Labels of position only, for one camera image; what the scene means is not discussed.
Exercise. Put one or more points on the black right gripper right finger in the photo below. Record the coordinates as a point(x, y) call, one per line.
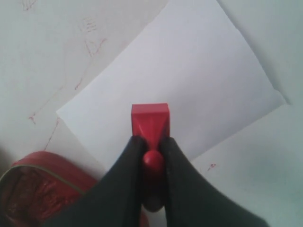
point(193, 202)

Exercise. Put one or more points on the red ink pad tin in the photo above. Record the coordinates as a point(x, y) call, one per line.
point(40, 186)

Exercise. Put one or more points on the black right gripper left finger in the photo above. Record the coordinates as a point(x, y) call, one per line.
point(115, 201)

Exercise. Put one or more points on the white paper sheet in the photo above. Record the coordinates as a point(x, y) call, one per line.
point(192, 57)

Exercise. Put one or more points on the red rubber stamp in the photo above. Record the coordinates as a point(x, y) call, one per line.
point(152, 123)

